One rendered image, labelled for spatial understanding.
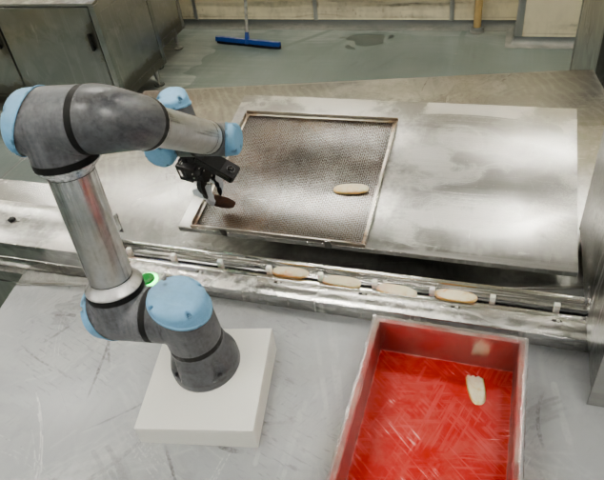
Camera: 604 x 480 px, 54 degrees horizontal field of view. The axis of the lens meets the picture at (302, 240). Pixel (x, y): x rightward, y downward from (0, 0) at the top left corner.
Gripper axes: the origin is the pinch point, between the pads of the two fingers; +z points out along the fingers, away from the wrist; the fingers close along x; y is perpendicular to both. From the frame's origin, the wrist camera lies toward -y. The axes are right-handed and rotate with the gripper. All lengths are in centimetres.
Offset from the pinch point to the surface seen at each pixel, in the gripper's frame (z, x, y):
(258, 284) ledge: 5.2, 19.4, -22.3
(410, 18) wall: 151, -327, 61
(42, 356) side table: 4, 57, 19
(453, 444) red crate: 3, 41, -79
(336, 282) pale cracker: 6.3, 11.6, -40.5
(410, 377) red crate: 6, 30, -66
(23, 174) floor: 116, -64, 220
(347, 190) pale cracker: 4.5, -17.0, -31.5
